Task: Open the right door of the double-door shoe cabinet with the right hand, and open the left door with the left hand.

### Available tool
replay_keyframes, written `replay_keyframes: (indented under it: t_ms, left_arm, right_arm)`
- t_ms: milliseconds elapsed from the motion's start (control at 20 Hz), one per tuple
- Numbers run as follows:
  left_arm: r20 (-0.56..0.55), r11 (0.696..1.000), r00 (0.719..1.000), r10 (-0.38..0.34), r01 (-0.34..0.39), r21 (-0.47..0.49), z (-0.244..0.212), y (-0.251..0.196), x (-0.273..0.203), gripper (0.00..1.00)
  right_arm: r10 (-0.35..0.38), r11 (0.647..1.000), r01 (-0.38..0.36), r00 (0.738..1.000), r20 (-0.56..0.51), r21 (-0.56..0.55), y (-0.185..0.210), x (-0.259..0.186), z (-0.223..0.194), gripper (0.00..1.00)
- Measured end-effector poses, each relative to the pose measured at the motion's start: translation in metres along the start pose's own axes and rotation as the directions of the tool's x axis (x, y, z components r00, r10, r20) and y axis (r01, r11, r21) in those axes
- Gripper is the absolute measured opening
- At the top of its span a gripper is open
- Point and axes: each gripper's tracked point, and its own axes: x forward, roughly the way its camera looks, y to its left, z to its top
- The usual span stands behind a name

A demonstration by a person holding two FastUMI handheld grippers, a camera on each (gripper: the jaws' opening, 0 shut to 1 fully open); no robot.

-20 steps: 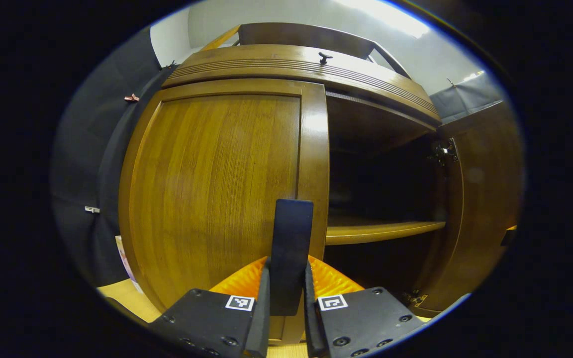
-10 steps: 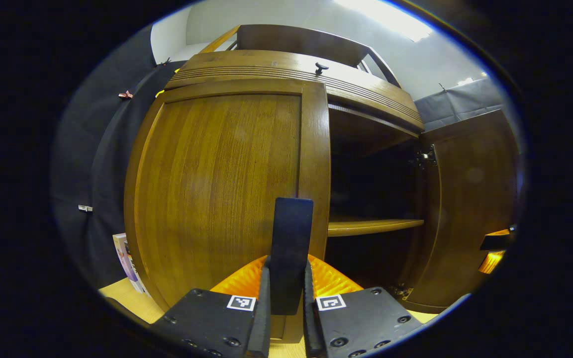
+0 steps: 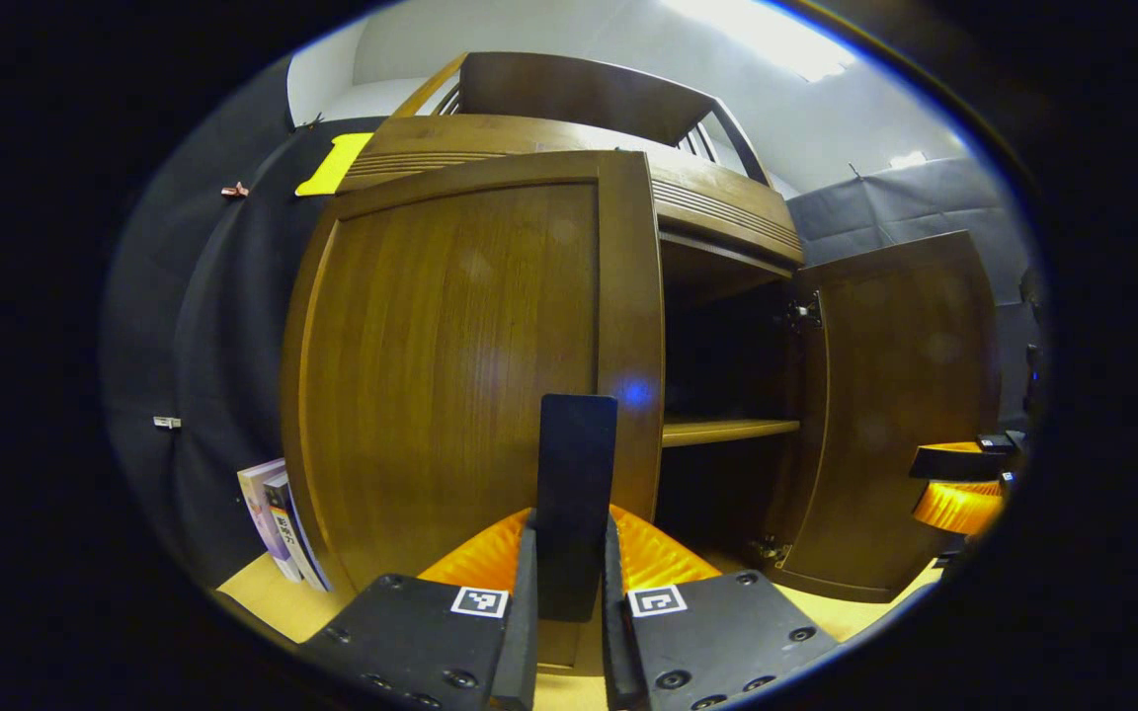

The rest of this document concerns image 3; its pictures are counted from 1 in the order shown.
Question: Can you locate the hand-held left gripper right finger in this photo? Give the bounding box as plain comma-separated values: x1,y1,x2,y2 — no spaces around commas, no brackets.
599,504,841,711

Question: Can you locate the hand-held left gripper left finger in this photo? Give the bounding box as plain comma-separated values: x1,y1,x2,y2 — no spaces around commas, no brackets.
300,507,540,711

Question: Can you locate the wooden shoe cabinet door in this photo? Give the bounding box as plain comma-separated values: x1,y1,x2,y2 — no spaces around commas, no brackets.
280,150,666,593
765,230,1003,603

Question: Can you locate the black door handle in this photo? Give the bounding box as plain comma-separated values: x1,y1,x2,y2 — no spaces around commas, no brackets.
535,394,619,623

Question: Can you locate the wooden double-door shoe cabinet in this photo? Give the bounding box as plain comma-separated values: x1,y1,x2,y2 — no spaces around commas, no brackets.
332,51,809,584

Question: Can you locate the wooden inner shelf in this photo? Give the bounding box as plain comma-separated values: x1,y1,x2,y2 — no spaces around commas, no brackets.
663,418,802,448

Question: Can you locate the pale purple book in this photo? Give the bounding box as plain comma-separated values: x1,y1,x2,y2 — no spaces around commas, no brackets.
238,459,305,584

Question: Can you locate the black backdrop cloth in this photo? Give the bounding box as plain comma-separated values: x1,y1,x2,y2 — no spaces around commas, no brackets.
100,59,1049,593

